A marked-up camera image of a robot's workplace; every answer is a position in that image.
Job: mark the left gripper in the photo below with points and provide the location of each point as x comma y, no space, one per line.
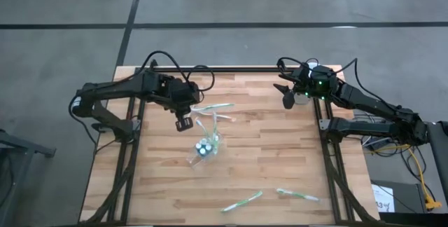
182,95

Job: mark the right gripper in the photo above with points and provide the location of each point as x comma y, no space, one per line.
315,83

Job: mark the white toothbrush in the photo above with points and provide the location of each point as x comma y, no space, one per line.
201,125

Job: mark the clear plastic bag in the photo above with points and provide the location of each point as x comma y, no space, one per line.
196,160

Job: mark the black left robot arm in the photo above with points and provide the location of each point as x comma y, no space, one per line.
115,90

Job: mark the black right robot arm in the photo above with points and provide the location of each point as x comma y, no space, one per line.
367,104

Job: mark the silver mounting plate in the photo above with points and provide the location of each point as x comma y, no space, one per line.
323,124

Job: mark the white paper label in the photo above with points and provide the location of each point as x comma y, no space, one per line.
383,195

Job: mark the black box with label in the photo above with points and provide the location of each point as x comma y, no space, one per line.
409,195

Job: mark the black side table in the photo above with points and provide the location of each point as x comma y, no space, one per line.
439,150

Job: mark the dark grey stand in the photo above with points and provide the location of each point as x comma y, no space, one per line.
21,146

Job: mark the black frame clamp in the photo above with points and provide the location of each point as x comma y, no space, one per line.
281,66
153,64

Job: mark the black aluminium rig frame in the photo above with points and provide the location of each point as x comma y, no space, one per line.
227,69

